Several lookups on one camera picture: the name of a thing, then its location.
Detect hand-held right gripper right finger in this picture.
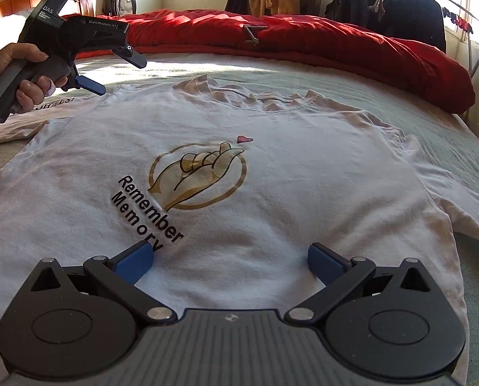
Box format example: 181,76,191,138
284,243,431,326

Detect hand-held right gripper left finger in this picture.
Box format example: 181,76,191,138
30,240,175,327

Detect white shirt with sleeve lettering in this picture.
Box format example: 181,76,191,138
0,88,107,146

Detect red quilt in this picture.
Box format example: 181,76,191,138
60,8,475,114

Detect person's left hand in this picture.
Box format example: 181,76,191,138
0,43,68,114

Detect grey metal clamp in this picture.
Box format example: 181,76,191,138
243,24,269,47

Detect white shirt with hand print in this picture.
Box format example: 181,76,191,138
0,74,479,386

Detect small red clothes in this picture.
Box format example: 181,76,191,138
443,6,479,35

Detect grey black backpack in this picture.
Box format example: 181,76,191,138
103,0,137,16

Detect brown cloth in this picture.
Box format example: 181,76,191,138
302,0,324,17

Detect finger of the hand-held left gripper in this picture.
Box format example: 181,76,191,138
74,74,105,96
117,44,147,69

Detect bed with green plaid cover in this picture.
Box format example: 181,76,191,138
0,52,479,386

